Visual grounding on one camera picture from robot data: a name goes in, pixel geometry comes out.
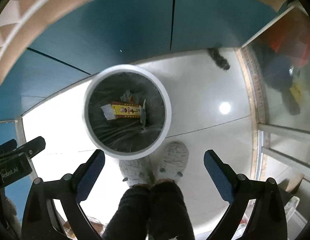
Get dark trouser legs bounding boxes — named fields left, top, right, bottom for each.
left=102, top=182, right=195, bottom=239

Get grey slipper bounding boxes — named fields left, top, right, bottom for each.
left=154, top=141, right=189, bottom=183
left=119, top=158, right=153, bottom=187

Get white trash bin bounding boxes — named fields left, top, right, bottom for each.
left=83, top=64, right=172, bottom=160

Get yellow red snack wrapper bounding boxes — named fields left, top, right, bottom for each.
left=111, top=102, right=141, bottom=118

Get black trash bag liner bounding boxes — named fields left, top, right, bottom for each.
left=87, top=72, right=166, bottom=154

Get left grey slipper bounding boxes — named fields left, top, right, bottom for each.
left=119, top=158, right=153, bottom=187

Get right grey slipper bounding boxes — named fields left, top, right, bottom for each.
left=154, top=141, right=189, bottom=183

